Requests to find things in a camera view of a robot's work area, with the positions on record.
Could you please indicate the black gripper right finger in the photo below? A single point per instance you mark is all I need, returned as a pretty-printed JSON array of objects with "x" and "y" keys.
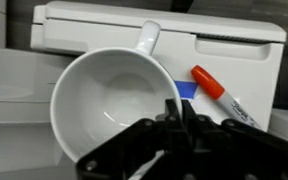
[{"x": 244, "y": 150}]

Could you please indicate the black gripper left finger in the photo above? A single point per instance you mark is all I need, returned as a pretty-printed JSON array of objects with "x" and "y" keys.
[{"x": 140, "y": 143}]

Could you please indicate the white mug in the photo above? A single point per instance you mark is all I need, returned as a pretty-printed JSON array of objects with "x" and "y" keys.
[{"x": 100, "y": 93}]

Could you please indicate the white office copier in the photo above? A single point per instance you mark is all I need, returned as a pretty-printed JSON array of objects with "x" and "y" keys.
[{"x": 287, "y": 124}]

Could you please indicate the blue tape piece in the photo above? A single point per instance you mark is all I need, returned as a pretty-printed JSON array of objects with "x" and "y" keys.
[{"x": 185, "y": 89}]

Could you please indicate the orange Sharpie marker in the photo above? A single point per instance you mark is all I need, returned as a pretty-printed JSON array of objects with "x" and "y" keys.
[{"x": 208, "y": 82}]

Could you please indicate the white storage box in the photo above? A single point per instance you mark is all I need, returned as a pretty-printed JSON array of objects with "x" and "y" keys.
[{"x": 84, "y": 33}]

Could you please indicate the white plastic tray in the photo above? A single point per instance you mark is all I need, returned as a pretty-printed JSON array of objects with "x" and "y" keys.
[{"x": 14, "y": 83}]

